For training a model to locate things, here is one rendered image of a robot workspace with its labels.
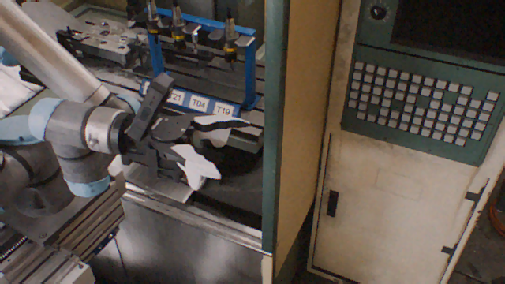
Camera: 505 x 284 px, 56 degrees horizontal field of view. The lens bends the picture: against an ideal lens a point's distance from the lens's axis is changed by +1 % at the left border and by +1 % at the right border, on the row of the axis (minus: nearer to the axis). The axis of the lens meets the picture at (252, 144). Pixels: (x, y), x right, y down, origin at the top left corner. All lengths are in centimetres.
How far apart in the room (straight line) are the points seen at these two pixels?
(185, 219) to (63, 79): 84
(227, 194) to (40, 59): 104
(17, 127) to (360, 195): 124
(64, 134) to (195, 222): 89
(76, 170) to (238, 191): 98
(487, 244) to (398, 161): 122
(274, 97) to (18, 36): 54
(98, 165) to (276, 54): 44
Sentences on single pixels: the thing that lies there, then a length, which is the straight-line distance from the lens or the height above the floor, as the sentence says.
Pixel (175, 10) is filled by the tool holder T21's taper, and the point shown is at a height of 128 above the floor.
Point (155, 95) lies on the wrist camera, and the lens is 71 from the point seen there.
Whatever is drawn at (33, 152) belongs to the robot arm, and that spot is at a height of 135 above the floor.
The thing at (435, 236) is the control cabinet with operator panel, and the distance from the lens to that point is 196.
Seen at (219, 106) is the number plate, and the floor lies 95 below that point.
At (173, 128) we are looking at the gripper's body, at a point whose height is 159.
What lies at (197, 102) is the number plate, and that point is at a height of 94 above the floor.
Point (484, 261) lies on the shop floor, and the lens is 277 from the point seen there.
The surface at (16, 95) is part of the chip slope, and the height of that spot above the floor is 65.
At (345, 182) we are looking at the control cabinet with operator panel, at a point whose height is 74.
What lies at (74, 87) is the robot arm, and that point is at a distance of 95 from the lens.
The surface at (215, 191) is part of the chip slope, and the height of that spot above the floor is 72.
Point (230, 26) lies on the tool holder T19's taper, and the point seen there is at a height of 127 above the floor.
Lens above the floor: 206
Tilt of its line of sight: 42 degrees down
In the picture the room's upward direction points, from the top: straight up
